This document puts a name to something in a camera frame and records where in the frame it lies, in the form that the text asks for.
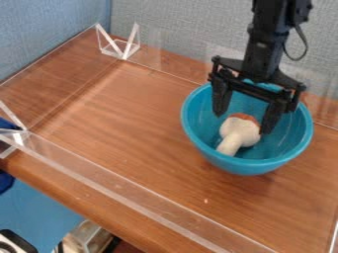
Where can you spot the metal table frame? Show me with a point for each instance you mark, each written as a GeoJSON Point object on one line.
{"type": "Point", "coordinates": [89, 238]}

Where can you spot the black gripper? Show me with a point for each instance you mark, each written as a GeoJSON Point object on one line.
{"type": "Point", "coordinates": [255, 76]}

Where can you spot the white brown-capped toy mushroom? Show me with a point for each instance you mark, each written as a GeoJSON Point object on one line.
{"type": "Point", "coordinates": [239, 132]}

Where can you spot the black white device below table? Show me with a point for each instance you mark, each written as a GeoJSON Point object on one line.
{"type": "Point", "coordinates": [12, 243]}

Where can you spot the clear acrylic corner bracket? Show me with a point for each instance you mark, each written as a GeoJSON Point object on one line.
{"type": "Point", "coordinates": [117, 47]}

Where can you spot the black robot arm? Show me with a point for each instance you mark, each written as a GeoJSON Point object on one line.
{"type": "Point", "coordinates": [276, 17]}

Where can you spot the clear acrylic front barrier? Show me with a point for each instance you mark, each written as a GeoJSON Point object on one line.
{"type": "Point", "coordinates": [159, 224]}

